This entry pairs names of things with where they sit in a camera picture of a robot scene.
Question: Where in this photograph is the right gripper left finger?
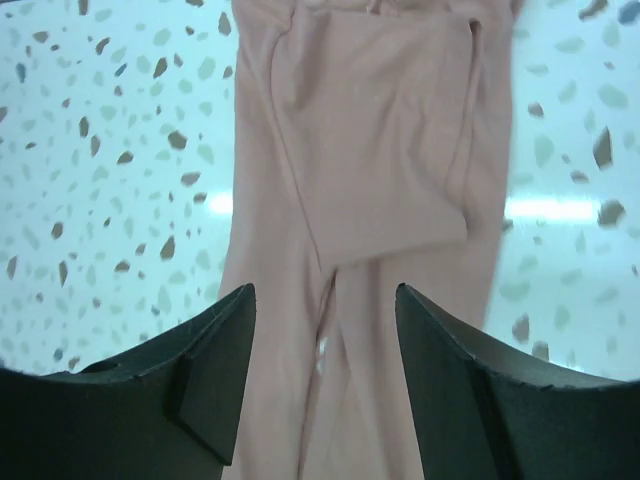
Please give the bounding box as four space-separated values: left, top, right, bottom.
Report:
1 284 256 480

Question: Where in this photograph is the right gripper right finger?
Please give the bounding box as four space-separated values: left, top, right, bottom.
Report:
395 284 639 480

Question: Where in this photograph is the pink printed t-shirt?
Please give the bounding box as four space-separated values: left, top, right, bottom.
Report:
220 1 522 479

